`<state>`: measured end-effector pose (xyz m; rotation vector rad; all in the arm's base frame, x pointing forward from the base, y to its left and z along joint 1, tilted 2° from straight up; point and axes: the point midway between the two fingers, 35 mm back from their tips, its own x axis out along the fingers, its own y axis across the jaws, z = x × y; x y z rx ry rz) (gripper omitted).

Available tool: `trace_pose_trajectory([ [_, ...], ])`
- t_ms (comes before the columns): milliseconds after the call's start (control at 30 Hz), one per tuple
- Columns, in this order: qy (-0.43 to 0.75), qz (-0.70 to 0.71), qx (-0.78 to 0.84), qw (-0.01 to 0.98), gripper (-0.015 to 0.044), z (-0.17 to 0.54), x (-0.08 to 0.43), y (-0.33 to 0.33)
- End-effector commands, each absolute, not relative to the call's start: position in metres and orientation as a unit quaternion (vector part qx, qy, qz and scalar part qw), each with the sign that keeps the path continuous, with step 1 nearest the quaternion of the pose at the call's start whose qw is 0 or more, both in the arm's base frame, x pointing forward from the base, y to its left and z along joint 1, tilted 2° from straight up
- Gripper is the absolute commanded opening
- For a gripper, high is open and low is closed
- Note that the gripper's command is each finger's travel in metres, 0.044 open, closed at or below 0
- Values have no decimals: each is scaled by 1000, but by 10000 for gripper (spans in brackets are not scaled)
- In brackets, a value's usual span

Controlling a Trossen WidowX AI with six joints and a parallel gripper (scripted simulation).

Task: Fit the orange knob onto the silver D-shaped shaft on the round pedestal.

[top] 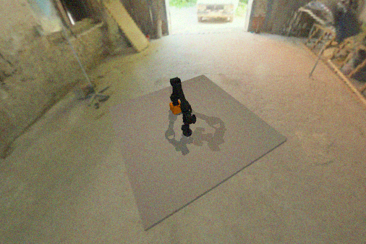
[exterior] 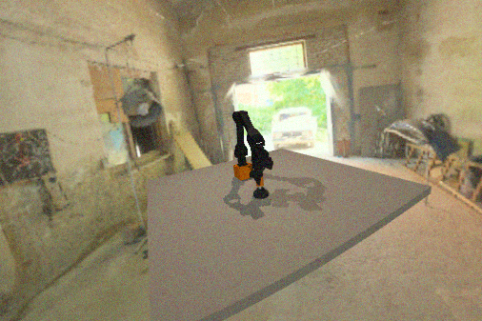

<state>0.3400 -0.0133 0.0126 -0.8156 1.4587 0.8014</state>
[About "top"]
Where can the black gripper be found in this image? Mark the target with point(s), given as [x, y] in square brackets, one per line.
[185, 126]

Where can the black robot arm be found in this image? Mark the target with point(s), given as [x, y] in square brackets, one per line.
[184, 105]

